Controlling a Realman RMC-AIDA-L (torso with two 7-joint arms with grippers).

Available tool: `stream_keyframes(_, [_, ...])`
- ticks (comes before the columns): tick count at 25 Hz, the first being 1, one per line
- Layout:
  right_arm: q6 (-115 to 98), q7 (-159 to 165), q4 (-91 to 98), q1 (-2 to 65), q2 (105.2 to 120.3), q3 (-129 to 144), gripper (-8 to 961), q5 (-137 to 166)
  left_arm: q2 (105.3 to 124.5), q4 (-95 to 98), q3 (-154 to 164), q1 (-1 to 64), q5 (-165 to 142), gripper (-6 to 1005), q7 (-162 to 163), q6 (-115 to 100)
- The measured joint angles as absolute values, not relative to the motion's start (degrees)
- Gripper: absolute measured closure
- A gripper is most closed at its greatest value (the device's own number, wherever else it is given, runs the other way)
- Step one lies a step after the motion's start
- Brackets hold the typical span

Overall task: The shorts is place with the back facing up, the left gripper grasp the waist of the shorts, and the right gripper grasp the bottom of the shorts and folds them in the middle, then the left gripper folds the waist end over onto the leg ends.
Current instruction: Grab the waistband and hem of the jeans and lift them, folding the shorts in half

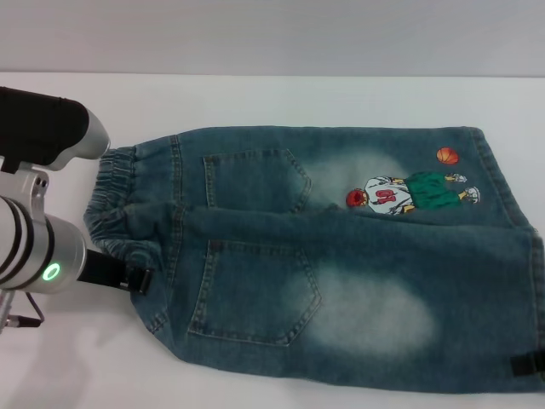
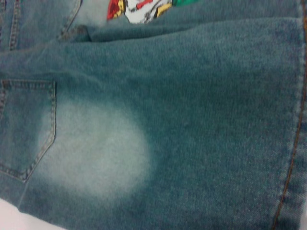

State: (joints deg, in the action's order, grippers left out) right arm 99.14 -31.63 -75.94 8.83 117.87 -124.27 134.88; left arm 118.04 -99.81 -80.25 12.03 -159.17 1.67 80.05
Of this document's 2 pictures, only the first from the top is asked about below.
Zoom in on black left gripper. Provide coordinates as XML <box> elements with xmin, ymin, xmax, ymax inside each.
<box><xmin>76</xmin><ymin>249</ymin><xmax>156</xmax><ymax>297</ymax></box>

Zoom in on blue denim shorts with cartoon print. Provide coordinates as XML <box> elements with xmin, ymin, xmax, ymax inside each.
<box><xmin>83</xmin><ymin>123</ymin><xmax>545</xmax><ymax>387</ymax></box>

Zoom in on thin black cable with connector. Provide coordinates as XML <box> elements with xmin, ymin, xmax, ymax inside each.
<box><xmin>0</xmin><ymin>291</ymin><xmax>46</xmax><ymax>330</ymax></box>

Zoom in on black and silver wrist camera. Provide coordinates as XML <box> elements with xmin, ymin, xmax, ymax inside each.
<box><xmin>0</xmin><ymin>86</ymin><xmax>112</xmax><ymax>175</ymax></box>

